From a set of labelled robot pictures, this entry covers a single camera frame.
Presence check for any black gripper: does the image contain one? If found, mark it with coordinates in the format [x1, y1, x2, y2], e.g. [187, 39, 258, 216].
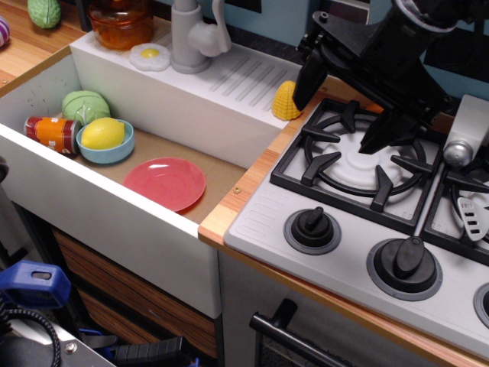
[293, 10, 448, 154]

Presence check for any yellow toy corn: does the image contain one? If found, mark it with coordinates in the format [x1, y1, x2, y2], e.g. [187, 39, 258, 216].
[271, 80, 303, 121]

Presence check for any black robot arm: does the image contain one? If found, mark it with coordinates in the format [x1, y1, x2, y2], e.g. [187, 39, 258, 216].
[293, 1, 488, 154]

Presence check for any pink plate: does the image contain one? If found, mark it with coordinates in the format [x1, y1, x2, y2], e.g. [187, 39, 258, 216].
[123, 157, 206, 212]

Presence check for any black left burner grate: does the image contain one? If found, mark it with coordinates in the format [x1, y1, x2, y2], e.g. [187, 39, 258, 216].
[270, 99, 443, 234]

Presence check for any black burner grate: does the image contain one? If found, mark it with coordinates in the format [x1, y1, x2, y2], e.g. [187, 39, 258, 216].
[270, 99, 443, 234]
[422, 158, 488, 265]

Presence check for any silver pot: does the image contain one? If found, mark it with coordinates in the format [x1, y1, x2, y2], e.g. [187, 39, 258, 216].
[443, 95, 488, 168]

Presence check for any black left stove knob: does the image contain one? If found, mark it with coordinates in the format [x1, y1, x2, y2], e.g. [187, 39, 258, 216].
[283, 206, 342, 255]

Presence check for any black stove knob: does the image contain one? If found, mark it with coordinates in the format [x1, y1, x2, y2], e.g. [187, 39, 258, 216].
[473, 283, 489, 328]
[367, 236, 443, 302]
[283, 206, 342, 255]

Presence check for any grey toy stove top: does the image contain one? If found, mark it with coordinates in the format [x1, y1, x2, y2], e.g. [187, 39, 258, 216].
[223, 95, 489, 351]

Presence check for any black right burner grate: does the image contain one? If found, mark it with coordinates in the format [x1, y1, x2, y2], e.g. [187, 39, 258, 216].
[422, 158, 488, 265]

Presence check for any grey toy faucet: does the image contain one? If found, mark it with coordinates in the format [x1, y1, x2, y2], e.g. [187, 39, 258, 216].
[171, 0, 232, 74]

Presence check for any grey toy spatula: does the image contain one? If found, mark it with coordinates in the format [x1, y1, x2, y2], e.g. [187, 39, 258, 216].
[457, 197, 488, 242]

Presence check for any black middle stove knob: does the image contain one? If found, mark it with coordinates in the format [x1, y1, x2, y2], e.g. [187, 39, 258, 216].
[367, 236, 443, 302]

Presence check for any white toy fried egg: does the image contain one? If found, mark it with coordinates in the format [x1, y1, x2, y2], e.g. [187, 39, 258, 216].
[128, 43, 171, 72]

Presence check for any black right stove knob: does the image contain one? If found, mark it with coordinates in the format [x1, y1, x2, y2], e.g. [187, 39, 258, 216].
[473, 283, 489, 328]

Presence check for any white toy sink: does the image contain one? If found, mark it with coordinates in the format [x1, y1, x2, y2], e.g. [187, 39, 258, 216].
[1, 33, 299, 318]

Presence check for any blue bowl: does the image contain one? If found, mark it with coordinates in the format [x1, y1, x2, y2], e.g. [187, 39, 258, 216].
[76, 119, 134, 164]

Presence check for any orange transparent jar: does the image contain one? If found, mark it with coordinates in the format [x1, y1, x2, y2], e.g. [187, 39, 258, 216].
[87, 0, 154, 50]

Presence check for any yellow toy lemon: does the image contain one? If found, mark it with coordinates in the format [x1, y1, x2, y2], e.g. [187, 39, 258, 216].
[81, 117, 125, 150]

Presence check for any green toy cabbage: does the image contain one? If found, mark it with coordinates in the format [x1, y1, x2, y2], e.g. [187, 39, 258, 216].
[62, 90, 111, 125]

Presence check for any orange red toy can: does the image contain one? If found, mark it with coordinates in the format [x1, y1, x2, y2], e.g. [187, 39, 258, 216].
[24, 116, 81, 154]

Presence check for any wooden drawer front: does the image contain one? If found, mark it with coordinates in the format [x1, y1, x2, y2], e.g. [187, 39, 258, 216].
[53, 229, 219, 365]

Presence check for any green toy vegetable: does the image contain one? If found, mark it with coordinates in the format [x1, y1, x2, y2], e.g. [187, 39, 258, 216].
[28, 0, 61, 29]

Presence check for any purple striped toy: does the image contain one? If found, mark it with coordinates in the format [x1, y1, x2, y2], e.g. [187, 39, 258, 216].
[0, 16, 11, 47]

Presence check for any blue clamp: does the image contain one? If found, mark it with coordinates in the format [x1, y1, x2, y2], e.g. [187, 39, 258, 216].
[1, 260, 72, 309]

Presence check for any black oven door handle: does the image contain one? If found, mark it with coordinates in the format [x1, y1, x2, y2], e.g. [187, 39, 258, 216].
[249, 298, 349, 367]

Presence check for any black braided cable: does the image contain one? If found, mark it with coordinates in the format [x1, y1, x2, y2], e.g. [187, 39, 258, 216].
[0, 297, 62, 367]

